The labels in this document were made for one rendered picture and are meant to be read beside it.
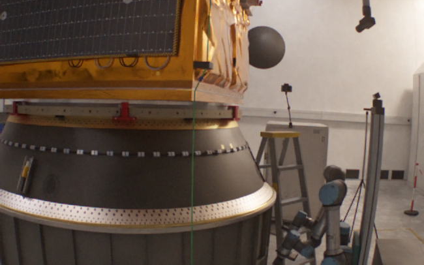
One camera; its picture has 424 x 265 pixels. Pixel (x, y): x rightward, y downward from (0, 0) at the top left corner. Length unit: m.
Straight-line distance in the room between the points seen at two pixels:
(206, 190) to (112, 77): 0.76
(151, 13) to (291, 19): 8.49
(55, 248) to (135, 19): 1.19
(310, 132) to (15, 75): 4.61
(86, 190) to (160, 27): 0.85
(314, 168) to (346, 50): 4.76
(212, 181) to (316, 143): 3.92
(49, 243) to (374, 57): 9.25
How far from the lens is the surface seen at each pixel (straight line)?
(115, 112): 2.09
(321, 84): 10.03
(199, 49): 1.84
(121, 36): 1.88
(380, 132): 2.42
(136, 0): 1.89
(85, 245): 2.03
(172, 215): 2.02
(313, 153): 6.02
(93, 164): 2.06
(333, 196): 2.19
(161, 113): 2.14
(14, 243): 2.30
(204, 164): 2.22
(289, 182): 6.06
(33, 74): 2.18
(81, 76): 2.00
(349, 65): 10.17
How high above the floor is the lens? 1.74
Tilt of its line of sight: 3 degrees down
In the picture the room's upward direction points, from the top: 2 degrees clockwise
